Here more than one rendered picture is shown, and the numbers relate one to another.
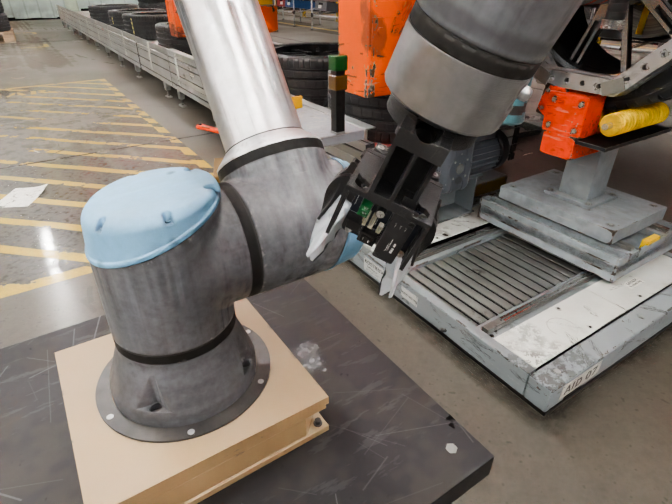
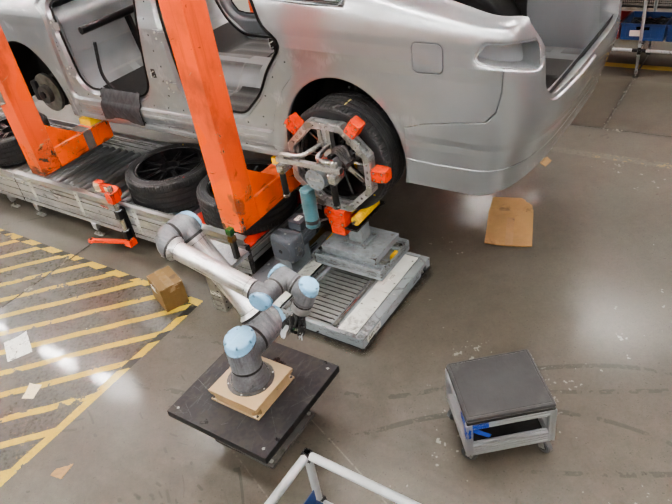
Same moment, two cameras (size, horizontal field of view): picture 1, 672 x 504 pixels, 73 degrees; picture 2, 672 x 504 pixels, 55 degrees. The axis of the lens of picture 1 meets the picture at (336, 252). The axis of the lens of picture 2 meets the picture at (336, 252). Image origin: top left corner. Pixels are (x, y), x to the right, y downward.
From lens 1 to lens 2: 2.54 m
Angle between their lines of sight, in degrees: 16
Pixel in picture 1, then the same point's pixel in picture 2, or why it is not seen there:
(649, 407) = (401, 331)
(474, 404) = (338, 357)
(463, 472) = (331, 372)
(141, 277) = (247, 356)
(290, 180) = (265, 318)
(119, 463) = (252, 400)
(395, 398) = (309, 362)
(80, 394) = (227, 394)
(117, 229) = (241, 348)
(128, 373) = (244, 381)
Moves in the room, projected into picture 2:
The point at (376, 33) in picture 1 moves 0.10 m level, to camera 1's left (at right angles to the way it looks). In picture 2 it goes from (239, 206) to (223, 212)
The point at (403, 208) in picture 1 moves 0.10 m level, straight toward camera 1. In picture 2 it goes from (300, 327) to (305, 342)
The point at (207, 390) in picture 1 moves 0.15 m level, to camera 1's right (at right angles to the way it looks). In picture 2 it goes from (263, 377) to (293, 365)
